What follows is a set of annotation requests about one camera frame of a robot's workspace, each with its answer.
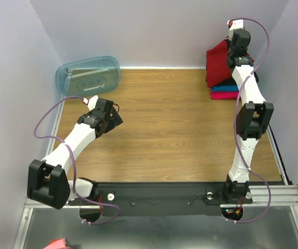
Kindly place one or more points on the pink object at bottom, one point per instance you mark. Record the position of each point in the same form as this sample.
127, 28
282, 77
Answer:
57, 244

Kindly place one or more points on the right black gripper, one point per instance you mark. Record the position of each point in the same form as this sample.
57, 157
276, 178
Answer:
232, 52

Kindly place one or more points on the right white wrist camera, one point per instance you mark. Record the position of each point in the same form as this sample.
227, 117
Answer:
234, 25

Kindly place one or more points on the folded blue t-shirt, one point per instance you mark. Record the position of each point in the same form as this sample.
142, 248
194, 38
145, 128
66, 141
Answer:
228, 88

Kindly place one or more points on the red t-shirt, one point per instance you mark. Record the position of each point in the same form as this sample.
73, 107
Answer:
216, 64

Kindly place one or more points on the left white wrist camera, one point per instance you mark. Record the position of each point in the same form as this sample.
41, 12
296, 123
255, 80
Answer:
90, 103

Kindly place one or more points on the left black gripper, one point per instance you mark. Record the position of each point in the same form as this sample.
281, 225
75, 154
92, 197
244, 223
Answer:
115, 121

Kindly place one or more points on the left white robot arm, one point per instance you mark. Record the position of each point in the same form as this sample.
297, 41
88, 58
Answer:
47, 178

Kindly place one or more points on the folded black t-shirt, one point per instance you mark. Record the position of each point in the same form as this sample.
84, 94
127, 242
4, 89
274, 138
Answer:
227, 82

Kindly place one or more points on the folded pink t-shirt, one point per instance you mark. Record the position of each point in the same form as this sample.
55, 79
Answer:
223, 95

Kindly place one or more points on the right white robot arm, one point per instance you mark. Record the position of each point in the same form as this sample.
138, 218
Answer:
251, 119

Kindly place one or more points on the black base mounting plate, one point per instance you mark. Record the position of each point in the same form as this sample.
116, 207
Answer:
171, 199

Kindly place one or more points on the blue translucent plastic bin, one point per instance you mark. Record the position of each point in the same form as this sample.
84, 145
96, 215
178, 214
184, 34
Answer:
88, 77

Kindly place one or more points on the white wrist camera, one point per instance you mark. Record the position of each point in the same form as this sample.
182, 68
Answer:
234, 25
90, 103

